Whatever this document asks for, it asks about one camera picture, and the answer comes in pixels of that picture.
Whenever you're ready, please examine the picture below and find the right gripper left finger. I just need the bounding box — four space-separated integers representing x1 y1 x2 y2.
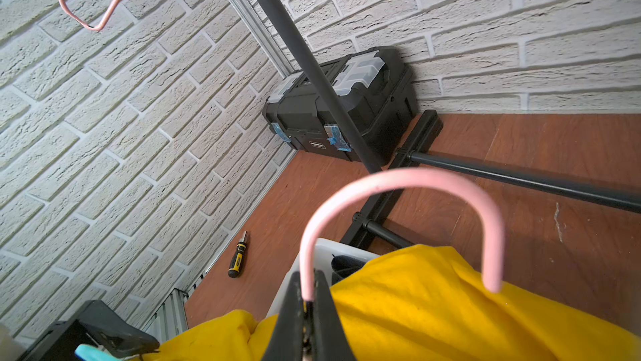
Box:
261 272 305 361

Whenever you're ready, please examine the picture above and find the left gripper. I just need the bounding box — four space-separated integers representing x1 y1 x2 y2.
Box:
19 300 160 360

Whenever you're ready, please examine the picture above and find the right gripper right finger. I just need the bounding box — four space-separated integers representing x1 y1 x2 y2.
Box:
309 270 357 360

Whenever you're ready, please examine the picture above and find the teal clothespin yellow shirt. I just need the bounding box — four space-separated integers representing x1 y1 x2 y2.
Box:
74 344 120 361

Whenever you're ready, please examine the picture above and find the white perforated laundry basket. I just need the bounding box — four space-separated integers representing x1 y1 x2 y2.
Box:
264 237 382 319

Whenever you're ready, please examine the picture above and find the yellow t-shirt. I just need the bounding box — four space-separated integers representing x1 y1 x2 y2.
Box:
134 243 641 361

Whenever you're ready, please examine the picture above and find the pink hanger of yellow shirt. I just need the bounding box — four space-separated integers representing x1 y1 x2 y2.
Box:
298 167 507 304

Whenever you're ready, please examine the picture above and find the black t-shirt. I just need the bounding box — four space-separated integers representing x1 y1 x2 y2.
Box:
331 255 367 285

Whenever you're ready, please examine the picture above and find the yellow black screwdriver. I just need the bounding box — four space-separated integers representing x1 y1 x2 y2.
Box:
228 231 249 279

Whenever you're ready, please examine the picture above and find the black toolbox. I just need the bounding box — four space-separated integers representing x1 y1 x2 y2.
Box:
262 46 418 167

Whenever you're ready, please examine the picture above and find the black clothes rack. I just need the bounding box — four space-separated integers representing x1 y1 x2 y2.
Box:
258 0 640 256

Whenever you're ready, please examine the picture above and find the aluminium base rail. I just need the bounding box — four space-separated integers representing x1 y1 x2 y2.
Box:
143 289 189 344

